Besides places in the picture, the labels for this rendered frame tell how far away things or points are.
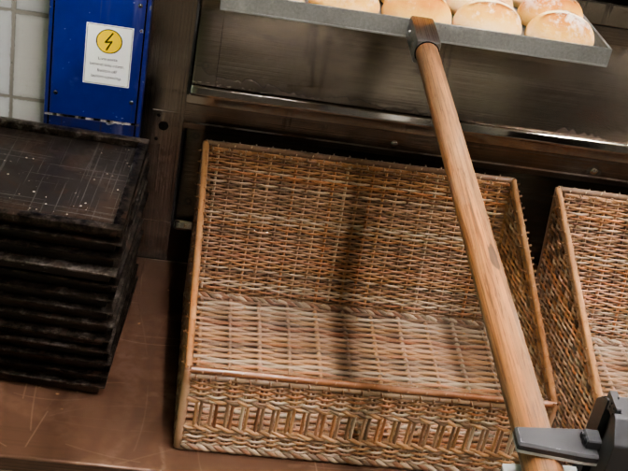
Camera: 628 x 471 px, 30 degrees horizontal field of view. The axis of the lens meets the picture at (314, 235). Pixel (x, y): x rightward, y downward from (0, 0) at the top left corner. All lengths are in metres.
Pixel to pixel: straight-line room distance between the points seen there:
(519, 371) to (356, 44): 1.09
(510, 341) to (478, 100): 1.05
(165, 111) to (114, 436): 0.57
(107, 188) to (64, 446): 0.38
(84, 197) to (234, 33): 0.40
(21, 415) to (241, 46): 0.69
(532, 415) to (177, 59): 1.19
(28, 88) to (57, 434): 0.60
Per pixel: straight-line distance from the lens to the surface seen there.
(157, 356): 1.92
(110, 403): 1.83
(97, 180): 1.79
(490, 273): 1.08
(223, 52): 1.95
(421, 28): 1.60
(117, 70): 1.95
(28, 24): 1.98
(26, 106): 2.04
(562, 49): 1.69
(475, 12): 1.68
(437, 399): 1.72
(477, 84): 2.01
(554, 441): 0.90
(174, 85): 1.99
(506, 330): 1.01
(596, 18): 2.01
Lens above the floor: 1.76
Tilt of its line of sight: 31 degrees down
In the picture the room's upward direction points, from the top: 11 degrees clockwise
